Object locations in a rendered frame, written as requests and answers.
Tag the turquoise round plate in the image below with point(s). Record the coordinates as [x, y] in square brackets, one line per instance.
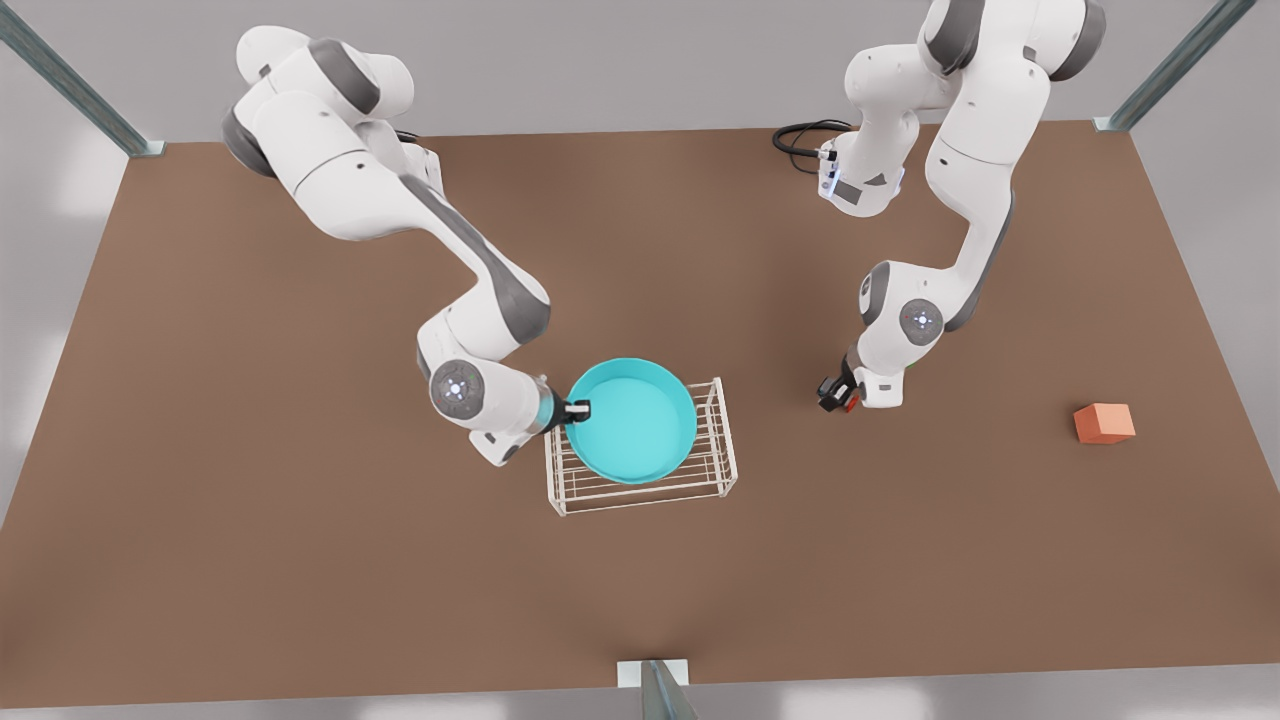
[632, 420]

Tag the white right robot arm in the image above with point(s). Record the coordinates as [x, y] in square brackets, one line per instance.
[360, 180]

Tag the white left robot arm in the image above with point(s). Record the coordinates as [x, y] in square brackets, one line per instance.
[975, 150]

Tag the orange cube block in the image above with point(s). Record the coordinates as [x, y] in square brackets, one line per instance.
[1104, 423]

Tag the silver frame post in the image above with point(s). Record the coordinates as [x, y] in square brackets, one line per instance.
[655, 690]
[70, 80]
[1170, 70]

